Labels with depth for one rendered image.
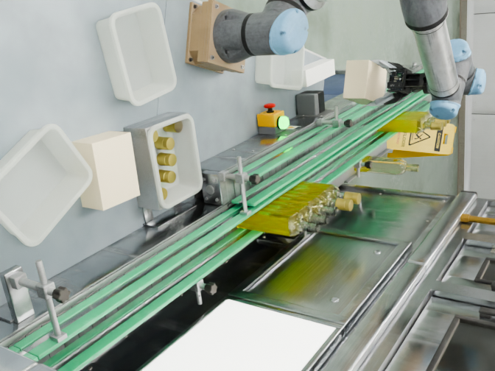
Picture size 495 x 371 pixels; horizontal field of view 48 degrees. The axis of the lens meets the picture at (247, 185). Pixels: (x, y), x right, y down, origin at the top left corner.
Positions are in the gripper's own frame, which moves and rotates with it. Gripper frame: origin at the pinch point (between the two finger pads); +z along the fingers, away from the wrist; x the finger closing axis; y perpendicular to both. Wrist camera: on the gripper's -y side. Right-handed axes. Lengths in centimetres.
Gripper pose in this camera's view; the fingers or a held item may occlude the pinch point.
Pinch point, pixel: (370, 83)
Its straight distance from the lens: 187.8
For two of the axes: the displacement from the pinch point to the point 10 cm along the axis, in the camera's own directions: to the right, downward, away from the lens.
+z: -8.2, -1.0, 5.6
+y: -5.6, -0.1, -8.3
